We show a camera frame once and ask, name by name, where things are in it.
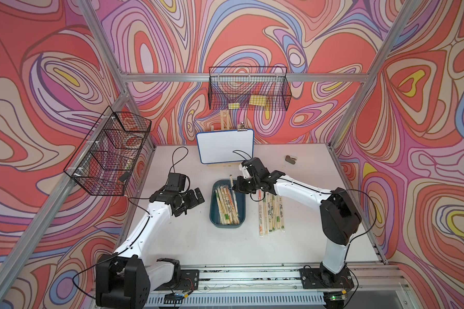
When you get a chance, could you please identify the wooden whiteboard easel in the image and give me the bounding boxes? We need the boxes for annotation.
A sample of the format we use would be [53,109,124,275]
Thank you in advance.
[211,110,254,164]

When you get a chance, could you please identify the teal plastic storage box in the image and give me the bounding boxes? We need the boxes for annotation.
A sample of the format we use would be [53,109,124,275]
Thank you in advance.
[210,180,246,229]

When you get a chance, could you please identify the black wire basket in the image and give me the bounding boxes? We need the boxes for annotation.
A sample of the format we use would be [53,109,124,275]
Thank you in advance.
[63,107,152,196]
[208,65,292,111]

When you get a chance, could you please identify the blue framed whiteboard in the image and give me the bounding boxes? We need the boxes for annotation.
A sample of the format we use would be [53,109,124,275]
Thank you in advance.
[196,129,255,164]

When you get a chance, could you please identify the chopsticks pair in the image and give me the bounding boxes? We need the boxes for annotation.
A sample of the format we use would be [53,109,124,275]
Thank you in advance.
[258,191,264,238]
[229,175,238,213]

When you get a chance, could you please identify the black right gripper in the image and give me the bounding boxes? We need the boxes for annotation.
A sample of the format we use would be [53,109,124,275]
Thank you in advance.
[231,176,259,194]

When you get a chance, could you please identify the black wire basket left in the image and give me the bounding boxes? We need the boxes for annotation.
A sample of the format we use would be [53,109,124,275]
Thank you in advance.
[63,107,152,196]

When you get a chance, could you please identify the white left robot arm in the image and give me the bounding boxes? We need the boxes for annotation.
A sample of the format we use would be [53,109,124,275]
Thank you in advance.
[95,173,204,308]

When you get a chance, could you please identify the yellow sticky note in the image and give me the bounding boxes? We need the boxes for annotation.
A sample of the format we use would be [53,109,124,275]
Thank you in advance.
[249,95,268,107]

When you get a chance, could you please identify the black wire basket back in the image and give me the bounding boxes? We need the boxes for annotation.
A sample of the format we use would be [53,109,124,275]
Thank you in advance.
[208,65,292,111]

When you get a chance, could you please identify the olive and white stapler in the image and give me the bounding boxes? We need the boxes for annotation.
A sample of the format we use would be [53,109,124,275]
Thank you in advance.
[285,155,297,165]

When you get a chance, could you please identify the wrapped chopsticks in box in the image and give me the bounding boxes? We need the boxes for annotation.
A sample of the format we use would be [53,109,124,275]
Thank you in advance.
[215,186,240,225]

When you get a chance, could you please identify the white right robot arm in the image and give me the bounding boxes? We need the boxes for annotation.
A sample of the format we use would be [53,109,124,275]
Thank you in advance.
[233,157,362,288]

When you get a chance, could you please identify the aluminium frame post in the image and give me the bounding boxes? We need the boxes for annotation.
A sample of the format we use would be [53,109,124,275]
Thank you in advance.
[330,0,415,149]

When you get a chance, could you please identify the green circuit board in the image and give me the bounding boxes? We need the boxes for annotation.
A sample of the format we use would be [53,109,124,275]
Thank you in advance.
[163,293,188,305]

